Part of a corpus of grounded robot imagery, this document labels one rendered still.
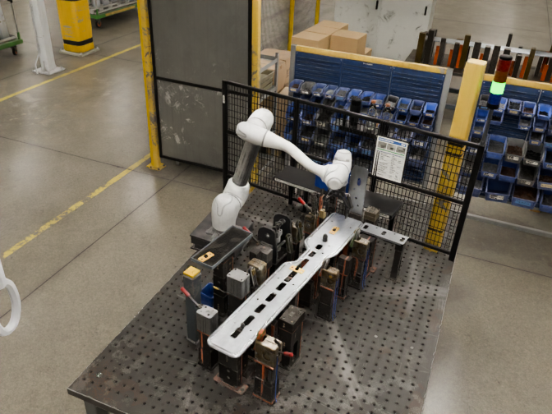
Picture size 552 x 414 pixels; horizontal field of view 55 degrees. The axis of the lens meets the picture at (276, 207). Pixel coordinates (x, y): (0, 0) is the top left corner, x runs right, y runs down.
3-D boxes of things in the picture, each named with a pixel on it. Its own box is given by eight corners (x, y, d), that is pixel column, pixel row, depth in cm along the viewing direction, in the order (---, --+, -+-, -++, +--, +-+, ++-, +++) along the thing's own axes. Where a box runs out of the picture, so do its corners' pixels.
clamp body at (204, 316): (211, 374, 269) (209, 321, 251) (194, 365, 274) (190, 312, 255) (223, 361, 277) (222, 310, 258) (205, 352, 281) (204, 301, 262)
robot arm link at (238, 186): (215, 207, 362) (227, 190, 379) (237, 218, 362) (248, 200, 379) (246, 112, 314) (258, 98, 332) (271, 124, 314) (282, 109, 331)
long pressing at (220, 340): (241, 363, 239) (241, 361, 238) (201, 342, 249) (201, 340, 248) (365, 223, 341) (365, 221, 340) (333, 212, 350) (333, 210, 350)
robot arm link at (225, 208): (207, 228, 350) (207, 201, 337) (218, 213, 364) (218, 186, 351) (231, 234, 347) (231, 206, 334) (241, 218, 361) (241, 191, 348)
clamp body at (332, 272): (330, 324, 303) (337, 277, 285) (311, 316, 308) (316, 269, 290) (338, 315, 310) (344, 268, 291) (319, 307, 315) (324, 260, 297)
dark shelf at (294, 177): (391, 219, 344) (392, 216, 342) (272, 180, 382) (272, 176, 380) (403, 205, 360) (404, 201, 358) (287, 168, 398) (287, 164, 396)
